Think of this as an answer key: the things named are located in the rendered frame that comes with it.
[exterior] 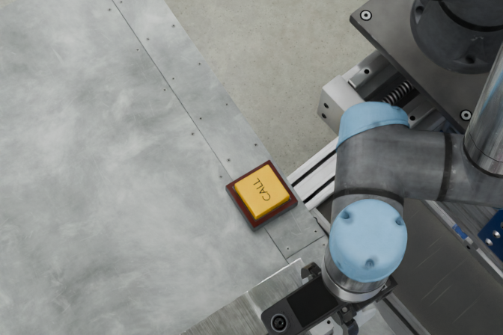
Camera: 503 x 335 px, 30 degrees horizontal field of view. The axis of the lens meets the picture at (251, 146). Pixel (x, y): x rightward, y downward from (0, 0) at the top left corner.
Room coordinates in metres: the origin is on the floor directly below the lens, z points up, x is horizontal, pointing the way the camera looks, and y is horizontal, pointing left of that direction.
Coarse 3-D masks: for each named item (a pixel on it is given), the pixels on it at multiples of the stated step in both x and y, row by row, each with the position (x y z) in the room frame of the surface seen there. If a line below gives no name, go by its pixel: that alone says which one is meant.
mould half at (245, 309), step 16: (288, 272) 0.31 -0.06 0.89; (256, 288) 0.28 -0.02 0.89; (272, 288) 0.29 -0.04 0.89; (288, 288) 0.29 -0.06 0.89; (240, 304) 0.26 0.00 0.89; (256, 304) 0.26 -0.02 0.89; (272, 304) 0.26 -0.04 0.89; (208, 320) 0.24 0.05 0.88; (224, 320) 0.24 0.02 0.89; (240, 320) 0.24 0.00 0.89; (256, 320) 0.24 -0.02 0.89
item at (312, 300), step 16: (304, 288) 0.25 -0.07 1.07; (320, 288) 0.25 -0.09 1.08; (288, 304) 0.23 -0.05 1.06; (304, 304) 0.23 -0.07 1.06; (320, 304) 0.23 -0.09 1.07; (336, 304) 0.23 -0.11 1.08; (272, 320) 0.21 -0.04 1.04; (288, 320) 0.21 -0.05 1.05; (304, 320) 0.21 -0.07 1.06; (320, 320) 0.21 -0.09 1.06
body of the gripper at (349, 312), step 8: (312, 272) 0.28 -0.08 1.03; (320, 272) 0.27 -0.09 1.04; (392, 280) 0.27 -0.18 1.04; (328, 288) 0.24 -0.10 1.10; (392, 288) 0.26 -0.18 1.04; (336, 296) 0.23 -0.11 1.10; (376, 296) 0.25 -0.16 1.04; (384, 296) 0.26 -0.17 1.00; (352, 304) 0.24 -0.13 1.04; (360, 304) 0.24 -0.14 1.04; (368, 304) 0.24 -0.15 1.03; (344, 312) 0.23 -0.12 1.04; (352, 312) 0.23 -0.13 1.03; (336, 320) 0.22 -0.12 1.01; (344, 320) 0.22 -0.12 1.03
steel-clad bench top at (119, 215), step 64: (64, 0) 0.77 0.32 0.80; (128, 0) 0.77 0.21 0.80; (0, 64) 0.64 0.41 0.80; (64, 64) 0.65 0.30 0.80; (128, 64) 0.65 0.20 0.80; (192, 64) 0.66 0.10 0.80; (0, 128) 0.53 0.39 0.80; (64, 128) 0.54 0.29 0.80; (128, 128) 0.55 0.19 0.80; (192, 128) 0.55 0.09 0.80; (0, 192) 0.43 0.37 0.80; (64, 192) 0.44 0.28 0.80; (128, 192) 0.44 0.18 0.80; (192, 192) 0.45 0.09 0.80; (0, 256) 0.33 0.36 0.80; (64, 256) 0.34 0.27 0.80; (128, 256) 0.34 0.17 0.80; (192, 256) 0.35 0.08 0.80; (256, 256) 0.35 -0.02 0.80; (320, 256) 0.36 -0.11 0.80; (0, 320) 0.24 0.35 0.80; (64, 320) 0.24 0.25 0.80; (128, 320) 0.25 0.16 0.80; (192, 320) 0.25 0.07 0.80; (384, 320) 0.27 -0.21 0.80
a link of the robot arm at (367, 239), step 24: (336, 216) 0.29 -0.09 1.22; (360, 216) 0.28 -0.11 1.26; (384, 216) 0.28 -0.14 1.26; (336, 240) 0.26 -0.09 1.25; (360, 240) 0.25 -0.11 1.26; (384, 240) 0.26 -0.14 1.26; (336, 264) 0.24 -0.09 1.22; (360, 264) 0.23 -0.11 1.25; (384, 264) 0.23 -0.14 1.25; (360, 288) 0.23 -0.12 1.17
